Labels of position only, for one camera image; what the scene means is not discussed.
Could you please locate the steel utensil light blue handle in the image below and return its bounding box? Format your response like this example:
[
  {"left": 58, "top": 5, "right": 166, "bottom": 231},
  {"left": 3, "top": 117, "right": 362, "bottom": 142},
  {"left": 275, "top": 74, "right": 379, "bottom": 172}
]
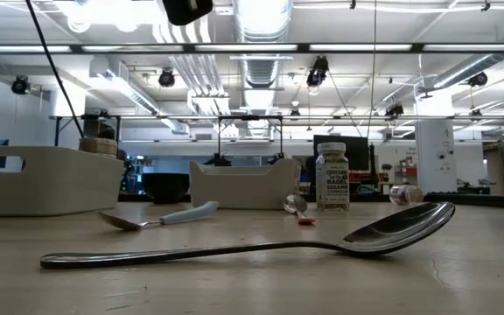
[{"left": 95, "top": 200, "right": 221, "bottom": 232}]

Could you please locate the bagel sesame seasoning jar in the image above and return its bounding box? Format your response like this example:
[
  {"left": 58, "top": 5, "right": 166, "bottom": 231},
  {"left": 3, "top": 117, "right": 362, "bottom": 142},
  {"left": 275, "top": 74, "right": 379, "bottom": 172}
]
[{"left": 315, "top": 142, "right": 351, "bottom": 212}]

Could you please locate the small glass spice jar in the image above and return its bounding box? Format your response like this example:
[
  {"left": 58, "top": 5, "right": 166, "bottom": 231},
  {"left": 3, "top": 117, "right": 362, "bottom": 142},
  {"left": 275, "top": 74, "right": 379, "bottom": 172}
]
[{"left": 388, "top": 184, "right": 426, "bottom": 207}]

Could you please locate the dark steel spoon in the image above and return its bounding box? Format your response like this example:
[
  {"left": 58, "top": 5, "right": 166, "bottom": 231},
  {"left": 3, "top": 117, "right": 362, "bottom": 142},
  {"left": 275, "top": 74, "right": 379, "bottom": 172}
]
[{"left": 39, "top": 200, "right": 457, "bottom": 270}]

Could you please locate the red bowl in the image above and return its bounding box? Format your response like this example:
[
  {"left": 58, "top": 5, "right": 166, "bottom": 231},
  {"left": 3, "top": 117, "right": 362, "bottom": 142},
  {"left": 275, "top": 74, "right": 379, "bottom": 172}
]
[{"left": 141, "top": 172, "right": 191, "bottom": 205}]

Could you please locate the black monitor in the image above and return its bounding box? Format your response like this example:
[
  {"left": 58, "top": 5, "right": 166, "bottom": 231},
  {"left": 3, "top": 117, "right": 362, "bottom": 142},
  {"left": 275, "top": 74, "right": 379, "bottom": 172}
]
[{"left": 312, "top": 134, "right": 369, "bottom": 172}]

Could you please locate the black ceiling spotlight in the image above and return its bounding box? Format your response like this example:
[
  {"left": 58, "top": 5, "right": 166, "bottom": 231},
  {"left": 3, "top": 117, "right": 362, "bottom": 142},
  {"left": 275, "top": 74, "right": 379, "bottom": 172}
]
[
  {"left": 158, "top": 68, "right": 176, "bottom": 88},
  {"left": 385, "top": 102, "right": 405, "bottom": 119},
  {"left": 306, "top": 55, "right": 330, "bottom": 88},
  {"left": 468, "top": 72, "right": 488, "bottom": 88},
  {"left": 10, "top": 74, "right": 30, "bottom": 95}
]

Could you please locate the white column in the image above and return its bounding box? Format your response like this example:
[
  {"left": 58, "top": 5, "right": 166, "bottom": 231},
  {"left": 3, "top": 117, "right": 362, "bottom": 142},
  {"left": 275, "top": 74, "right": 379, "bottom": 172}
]
[{"left": 415, "top": 119, "right": 458, "bottom": 193}]

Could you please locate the black metal frame stand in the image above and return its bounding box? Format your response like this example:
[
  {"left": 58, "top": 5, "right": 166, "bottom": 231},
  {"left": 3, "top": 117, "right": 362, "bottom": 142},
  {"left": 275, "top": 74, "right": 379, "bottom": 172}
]
[{"left": 216, "top": 115, "right": 284, "bottom": 167}]

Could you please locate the steel spoon orange handle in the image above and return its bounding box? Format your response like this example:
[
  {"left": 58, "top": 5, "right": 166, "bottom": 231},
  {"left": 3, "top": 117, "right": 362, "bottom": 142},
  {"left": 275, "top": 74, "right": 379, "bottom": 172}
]
[{"left": 283, "top": 194, "right": 317, "bottom": 226}]

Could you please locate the silver ventilation duct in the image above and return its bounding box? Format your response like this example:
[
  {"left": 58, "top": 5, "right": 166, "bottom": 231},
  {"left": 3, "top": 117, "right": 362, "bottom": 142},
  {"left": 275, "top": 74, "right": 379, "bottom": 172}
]
[{"left": 233, "top": 0, "right": 295, "bottom": 88}]

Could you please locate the black table frame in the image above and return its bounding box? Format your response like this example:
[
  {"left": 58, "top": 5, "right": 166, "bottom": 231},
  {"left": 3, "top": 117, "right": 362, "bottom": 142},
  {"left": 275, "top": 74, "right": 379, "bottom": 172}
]
[{"left": 118, "top": 191, "right": 504, "bottom": 209}]

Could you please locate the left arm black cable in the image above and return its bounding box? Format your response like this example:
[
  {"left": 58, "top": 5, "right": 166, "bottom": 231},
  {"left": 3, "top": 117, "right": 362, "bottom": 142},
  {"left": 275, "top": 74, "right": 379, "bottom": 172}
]
[{"left": 24, "top": 0, "right": 86, "bottom": 139}]

